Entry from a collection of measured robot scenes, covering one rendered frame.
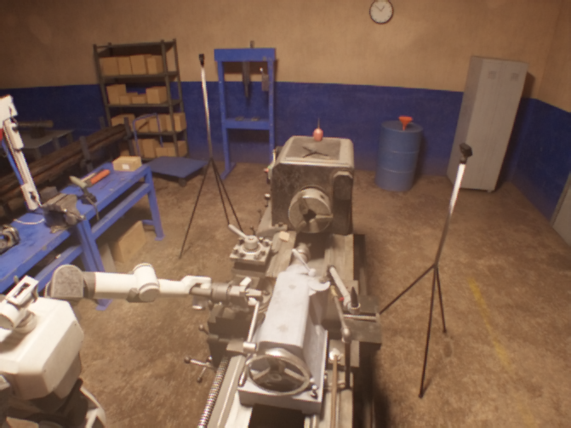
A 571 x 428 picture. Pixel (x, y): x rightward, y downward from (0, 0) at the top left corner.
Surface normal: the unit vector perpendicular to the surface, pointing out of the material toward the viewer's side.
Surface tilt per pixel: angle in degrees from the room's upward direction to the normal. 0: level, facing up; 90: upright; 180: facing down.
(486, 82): 90
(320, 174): 90
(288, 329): 0
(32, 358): 51
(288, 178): 90
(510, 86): 90
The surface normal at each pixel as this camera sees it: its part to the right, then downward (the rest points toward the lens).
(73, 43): -0.16, 0.49
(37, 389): 0.69, 0.35
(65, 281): 0.67, -0.45
